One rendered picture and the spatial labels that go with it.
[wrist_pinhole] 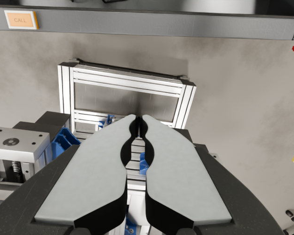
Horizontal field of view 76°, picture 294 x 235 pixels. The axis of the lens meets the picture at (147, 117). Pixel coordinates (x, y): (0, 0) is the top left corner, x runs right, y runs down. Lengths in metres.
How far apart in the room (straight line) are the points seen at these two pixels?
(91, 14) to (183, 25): 0.18
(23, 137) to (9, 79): 1.16
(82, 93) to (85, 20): 0.90
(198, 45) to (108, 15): 1.06
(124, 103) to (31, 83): 0.74
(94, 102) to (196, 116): 0.81
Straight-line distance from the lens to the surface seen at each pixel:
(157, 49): 1.37
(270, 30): 0.48
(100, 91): 1.25
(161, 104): 1.26
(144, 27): 0.41
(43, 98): 1.66
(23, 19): 0.45
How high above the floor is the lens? 1.36
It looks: 62 degrees down
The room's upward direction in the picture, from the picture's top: 178 degrees clockwise
